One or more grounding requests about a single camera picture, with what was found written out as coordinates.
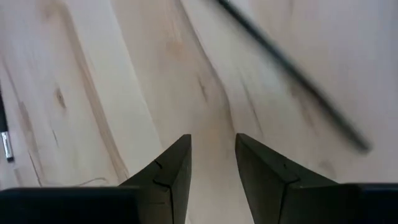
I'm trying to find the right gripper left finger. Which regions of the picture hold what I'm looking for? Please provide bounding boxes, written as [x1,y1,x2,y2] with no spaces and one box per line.
[0,133,193,224]

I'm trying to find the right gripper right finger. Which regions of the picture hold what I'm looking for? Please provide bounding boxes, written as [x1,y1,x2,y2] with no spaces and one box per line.
[234,133,398,224]

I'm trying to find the thin black paintbrush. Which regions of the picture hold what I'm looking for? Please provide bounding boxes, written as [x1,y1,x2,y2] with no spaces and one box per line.
[214,0,373,156]

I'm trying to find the small black brush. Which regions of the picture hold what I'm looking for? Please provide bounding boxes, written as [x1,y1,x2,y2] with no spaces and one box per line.
[0,88,16,164]

